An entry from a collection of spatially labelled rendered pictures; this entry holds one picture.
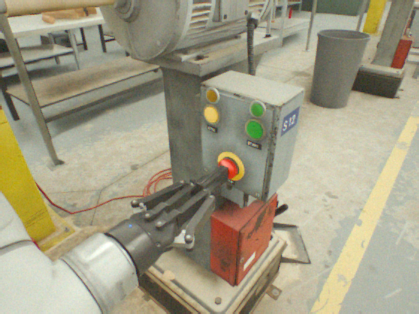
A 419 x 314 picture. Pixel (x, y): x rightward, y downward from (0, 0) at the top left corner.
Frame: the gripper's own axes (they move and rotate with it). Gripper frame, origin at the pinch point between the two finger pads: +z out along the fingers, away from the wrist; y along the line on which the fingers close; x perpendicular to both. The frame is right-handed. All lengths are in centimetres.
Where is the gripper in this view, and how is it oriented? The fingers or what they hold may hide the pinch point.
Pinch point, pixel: (213, 181)
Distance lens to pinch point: 51.2
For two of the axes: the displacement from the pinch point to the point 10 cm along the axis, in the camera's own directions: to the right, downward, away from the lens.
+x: -0.1, -8.3, -5.6
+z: 6.2, -4.5, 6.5
